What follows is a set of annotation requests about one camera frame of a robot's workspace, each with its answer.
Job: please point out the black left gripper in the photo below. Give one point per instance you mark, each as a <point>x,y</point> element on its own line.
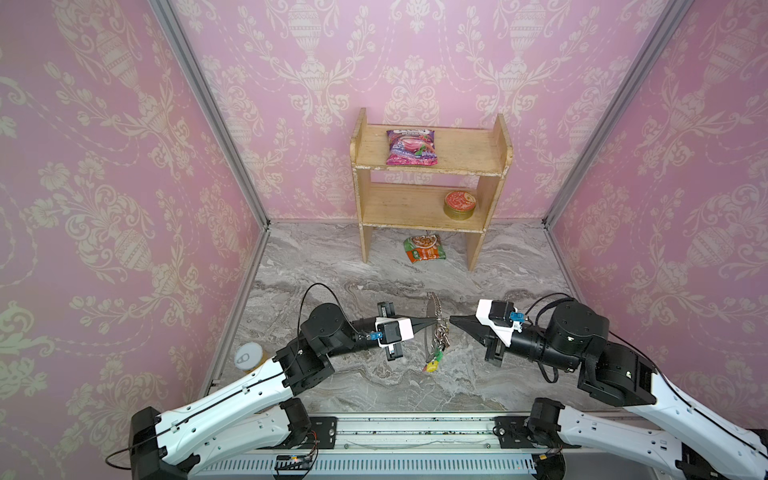
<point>382,308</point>

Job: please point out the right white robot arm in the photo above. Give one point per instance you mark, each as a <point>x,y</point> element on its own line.
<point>688,440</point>

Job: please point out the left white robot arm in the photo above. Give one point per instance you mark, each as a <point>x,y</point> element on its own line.
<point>263,408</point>

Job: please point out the green orange snack packet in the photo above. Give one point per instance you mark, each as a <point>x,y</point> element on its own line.
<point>424,248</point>

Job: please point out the round red gold tin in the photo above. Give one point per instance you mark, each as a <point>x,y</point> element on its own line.
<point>459,205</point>

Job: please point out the wooden two-tier shelf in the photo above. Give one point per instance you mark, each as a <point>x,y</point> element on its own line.
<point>486,154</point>

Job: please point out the pink snack packet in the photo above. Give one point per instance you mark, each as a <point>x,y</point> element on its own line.
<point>411,147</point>

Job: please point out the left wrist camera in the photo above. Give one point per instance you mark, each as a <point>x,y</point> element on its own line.
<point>389,331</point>

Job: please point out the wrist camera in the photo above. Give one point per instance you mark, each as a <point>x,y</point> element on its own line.
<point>501,317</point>
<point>389,331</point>

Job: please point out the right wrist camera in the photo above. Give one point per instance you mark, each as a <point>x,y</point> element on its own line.
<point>501,317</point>

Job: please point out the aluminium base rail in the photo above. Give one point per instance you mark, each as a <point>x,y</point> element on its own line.
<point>441,446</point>

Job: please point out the aluminium corner post right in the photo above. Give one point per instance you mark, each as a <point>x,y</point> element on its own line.
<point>660,35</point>

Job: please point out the aluminium corner post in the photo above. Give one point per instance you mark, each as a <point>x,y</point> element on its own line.
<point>193,72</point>
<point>660,35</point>

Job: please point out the aluminium corner post left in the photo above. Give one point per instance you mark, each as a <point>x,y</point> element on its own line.
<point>193,72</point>

